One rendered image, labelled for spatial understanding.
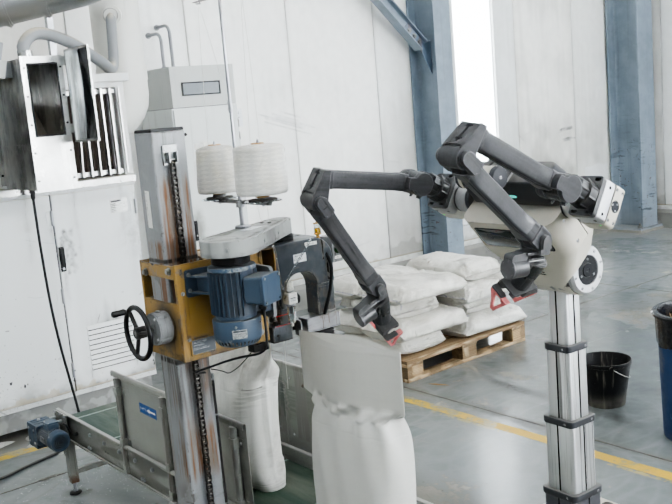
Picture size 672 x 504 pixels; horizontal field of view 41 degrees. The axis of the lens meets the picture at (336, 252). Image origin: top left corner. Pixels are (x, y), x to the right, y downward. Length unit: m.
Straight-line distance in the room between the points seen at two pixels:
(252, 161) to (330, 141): 5.54
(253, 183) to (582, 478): 1.47
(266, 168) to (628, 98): 8.91
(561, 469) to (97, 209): 3.46
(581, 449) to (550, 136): 7.61
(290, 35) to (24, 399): 4.03
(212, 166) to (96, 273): 2.81
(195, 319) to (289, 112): 5.26
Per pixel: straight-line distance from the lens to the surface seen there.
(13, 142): 5.28
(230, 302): 2.74
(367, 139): 8.57
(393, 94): 8.81
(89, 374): 5.80
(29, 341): 5.62
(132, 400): 3.94
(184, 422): 3.01
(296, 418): 3.86
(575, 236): 2.79
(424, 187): 2.94
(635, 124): 11.36
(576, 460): 3.17
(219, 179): 2.99
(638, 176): 11.40
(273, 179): 2.77
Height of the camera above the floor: 1.79
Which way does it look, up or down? 9 degrees down
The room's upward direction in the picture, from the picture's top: 5 degrees counter-clockwise
